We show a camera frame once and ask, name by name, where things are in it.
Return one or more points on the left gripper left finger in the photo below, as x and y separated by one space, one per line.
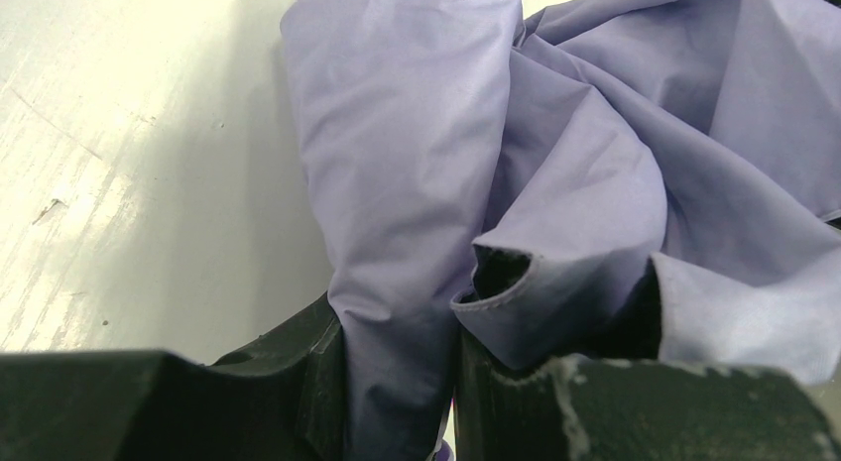
280 397

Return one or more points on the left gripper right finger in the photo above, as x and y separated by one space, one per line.
571 408

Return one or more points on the lavender folding umbrella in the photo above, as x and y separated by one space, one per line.
520 177

